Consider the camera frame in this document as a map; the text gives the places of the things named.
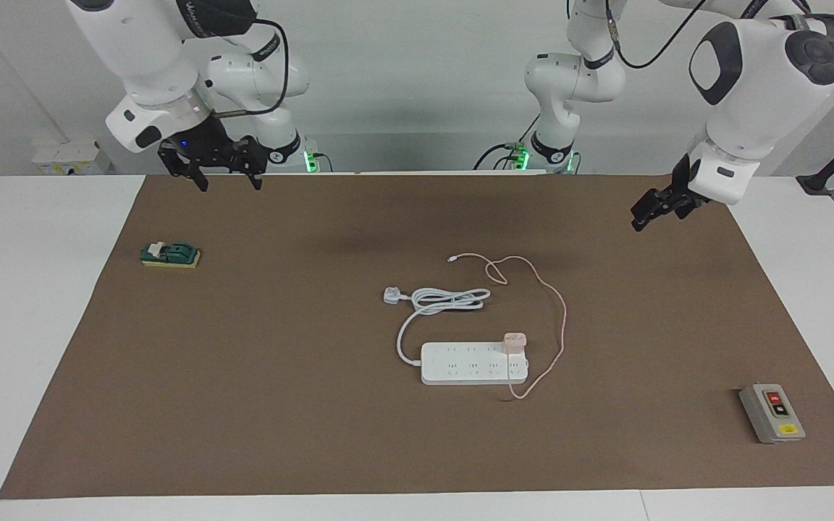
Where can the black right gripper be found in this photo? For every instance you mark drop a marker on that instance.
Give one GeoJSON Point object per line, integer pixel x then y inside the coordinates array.
{"type": "Point", "coordinates": [211, 148]}

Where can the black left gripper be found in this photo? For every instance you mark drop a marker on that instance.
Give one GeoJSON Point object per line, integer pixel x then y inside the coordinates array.
{"type": "Point", "coordinates": [686, 184]}

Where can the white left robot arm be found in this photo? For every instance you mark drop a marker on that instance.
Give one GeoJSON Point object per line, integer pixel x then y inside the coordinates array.
{"type": "Point", "coordinates": [750, 87]}

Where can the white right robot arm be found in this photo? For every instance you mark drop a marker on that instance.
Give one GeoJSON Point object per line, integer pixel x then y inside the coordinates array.
{"type": "Point", "coordinates": [135, 43]}

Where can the brown table mat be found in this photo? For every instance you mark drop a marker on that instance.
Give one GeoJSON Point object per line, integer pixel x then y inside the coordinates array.
{"type": "Point", "coordinates": [243, 398]}

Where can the green knife switch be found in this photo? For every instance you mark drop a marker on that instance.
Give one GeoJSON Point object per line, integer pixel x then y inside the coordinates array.
{"type": "Point", "coordinates": [171, 255]}

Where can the white wall socket box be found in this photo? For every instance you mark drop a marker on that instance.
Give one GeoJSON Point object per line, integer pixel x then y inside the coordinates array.
{"type": "Point", "coordinates": [66, 159]}

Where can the grey on-off switch box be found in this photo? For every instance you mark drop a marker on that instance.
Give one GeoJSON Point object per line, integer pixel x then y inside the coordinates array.
{"type": "Point", "coordinates": [772, 416]}

